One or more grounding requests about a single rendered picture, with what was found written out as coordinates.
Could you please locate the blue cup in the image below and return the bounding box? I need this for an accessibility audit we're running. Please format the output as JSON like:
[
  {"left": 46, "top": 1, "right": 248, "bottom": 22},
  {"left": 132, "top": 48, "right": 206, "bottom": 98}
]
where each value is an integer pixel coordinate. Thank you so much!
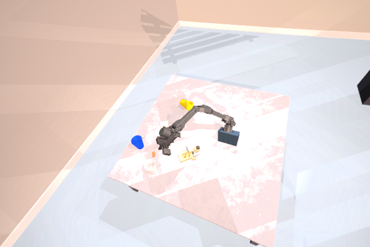
[{"left": 131, "top": 135, "right": 144, "bottom": 149}]

